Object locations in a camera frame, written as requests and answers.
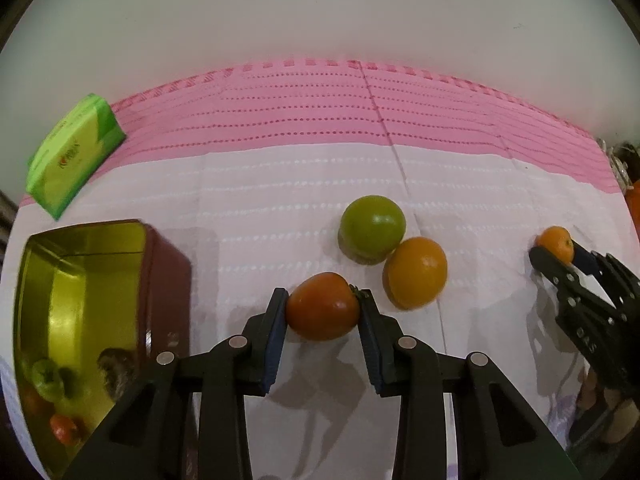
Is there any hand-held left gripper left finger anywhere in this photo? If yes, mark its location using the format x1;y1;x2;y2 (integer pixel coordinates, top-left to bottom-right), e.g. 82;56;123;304
62;288;290;480

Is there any green tomato with calyx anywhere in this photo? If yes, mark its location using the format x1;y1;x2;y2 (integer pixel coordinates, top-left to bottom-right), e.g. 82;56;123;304
31;358;67;403

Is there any pink and purple checked tablecloth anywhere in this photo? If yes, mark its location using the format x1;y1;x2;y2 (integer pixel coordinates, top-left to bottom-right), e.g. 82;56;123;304
0;57;640;480

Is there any green tissue pack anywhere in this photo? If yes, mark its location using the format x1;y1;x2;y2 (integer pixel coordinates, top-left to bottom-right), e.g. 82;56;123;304
26;93;126;221

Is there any brown wooden furniture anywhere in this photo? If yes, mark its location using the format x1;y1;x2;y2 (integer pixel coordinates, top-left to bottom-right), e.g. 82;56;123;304
0;190;18;246

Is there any smooth green tomato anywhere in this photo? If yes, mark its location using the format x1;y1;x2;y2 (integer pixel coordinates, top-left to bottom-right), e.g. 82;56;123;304
338;195;407;266

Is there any shiny clutter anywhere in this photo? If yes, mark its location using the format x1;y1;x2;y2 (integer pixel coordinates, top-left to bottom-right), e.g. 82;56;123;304
597;137;640;193

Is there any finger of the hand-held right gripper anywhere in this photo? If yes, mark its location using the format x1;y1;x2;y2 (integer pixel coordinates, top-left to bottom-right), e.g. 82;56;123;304
572;240;608;273
529;246;581;291

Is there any gold metal tin box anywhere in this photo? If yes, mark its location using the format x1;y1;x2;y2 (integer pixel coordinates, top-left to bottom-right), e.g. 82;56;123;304
12;219;193;480

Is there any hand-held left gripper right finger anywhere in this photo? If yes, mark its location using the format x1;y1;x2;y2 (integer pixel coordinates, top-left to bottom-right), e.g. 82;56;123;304
357;289;583;480

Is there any dark brown wrinkled fruit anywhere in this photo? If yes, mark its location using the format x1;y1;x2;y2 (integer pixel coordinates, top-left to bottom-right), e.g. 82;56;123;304
97;347;136;401

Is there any person's right hand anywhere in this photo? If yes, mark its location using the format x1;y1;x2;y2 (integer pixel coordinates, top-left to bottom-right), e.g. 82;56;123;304
575;367;640;448

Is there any orange round object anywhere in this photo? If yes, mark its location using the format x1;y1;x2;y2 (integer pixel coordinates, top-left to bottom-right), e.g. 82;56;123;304
625;180;640;233

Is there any red tomato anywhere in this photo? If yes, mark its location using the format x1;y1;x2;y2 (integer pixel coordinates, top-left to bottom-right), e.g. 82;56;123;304
49;414;86;446
286;272;362;342

